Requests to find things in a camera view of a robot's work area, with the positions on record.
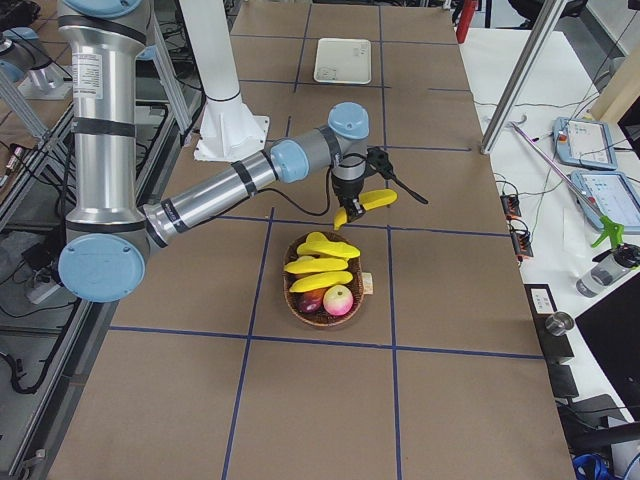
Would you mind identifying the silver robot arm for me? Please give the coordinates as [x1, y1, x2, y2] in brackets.
[58, 1, 369, 303]

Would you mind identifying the white bear tray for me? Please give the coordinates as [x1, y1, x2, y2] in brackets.
[313, 38, 372, 85]

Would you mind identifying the yellow banana long curved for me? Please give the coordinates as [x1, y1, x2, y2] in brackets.
[284, 257, 353, 293]

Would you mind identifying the blue teach pendant far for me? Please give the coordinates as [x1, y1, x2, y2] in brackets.
[553, 117, 618, 171]

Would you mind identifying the blue teach pendant near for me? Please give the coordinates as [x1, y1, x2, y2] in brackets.
[570, 170, 639, 235]

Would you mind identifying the clear water bottle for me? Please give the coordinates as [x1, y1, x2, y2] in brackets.
[576, 243, 639, 298]

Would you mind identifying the pink apple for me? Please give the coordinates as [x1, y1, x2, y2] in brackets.
[297, 288, 326, 314]
[323, 285, 354, 316]

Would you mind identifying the brown wicker basket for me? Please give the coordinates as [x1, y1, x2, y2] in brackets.
[282, 231, 364, 329]

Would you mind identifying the metal cup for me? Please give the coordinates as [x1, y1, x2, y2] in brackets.
[544, 311, 575, 337]

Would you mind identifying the pink apple far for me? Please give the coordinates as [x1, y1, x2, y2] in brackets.
[297, 288, 326, 314]

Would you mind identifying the red cylinder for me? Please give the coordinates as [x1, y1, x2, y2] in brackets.
[455, 0, 478, 44]

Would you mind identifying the yellow banana moved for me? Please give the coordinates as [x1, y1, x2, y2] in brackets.
[333, 189, 398, 231]
[296, 232, 361, 259]

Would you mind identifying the black monitor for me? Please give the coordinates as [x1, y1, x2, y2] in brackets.
[577, 277, 639, 420]

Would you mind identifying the orange electronics board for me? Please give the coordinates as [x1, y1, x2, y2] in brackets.
[500, 193, 534, 263]

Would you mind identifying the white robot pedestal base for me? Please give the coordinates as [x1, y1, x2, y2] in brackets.
[180, 0, 270, 162]

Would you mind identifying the aluminium frame post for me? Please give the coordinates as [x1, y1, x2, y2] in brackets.
[480, 0, 568, 154]

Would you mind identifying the blue teach pendant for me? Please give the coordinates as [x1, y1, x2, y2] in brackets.
[553, 117, 618, 171]
[570, 170, 639, 235]

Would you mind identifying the paper basket label tag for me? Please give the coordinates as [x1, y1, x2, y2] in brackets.
[361, 272, 374, 295]

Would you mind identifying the pink apple near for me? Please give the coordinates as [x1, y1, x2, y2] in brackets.
[323, 285, 354, 316]

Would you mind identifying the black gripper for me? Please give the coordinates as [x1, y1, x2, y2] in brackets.
[331, 175, 365, 222]

